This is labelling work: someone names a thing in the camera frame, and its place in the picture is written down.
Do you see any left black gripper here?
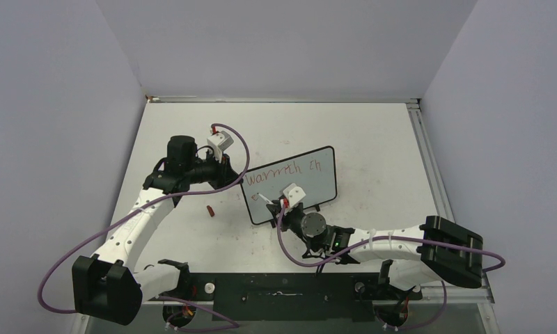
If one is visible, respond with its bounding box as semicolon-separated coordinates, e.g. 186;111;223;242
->
185;149;242;191

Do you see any white whiteboard marker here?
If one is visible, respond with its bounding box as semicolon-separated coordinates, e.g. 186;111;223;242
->
258;193;274;205

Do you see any red marker cap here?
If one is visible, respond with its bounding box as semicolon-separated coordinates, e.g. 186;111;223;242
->
206;205;215;217

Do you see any black framed whiteboard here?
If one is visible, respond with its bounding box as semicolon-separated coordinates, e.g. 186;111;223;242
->
241;145;338;225

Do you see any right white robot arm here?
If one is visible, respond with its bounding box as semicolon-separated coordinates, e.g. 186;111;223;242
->
266;200;483;298

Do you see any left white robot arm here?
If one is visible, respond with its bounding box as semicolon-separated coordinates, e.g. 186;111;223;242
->
72;129;243;325

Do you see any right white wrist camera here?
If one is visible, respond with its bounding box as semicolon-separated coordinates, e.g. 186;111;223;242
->
279;183;306;215

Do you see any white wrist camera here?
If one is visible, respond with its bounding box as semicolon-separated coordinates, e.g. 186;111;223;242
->
207;131;234;163
279;183;306;215

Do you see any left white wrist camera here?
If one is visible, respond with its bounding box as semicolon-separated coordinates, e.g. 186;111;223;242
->
207;131;234;163

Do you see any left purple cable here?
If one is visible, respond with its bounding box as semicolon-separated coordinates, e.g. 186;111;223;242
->
38;122;252;315

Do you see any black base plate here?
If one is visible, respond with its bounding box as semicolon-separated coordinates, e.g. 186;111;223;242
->
186;271;390;323

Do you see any aluminium rail frame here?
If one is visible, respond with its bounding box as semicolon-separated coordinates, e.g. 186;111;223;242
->
102;101;490;331

